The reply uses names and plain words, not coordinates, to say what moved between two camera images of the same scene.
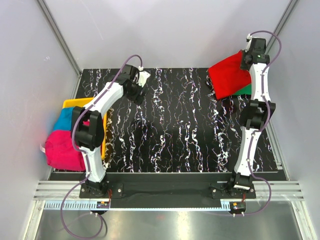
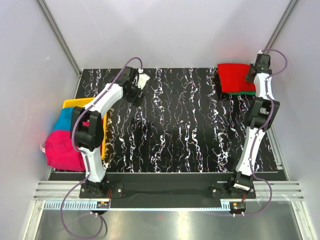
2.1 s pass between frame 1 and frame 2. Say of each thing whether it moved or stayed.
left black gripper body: stayed
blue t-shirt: stayed
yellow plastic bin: stayed
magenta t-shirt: stayed
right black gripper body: moved
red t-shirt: moved
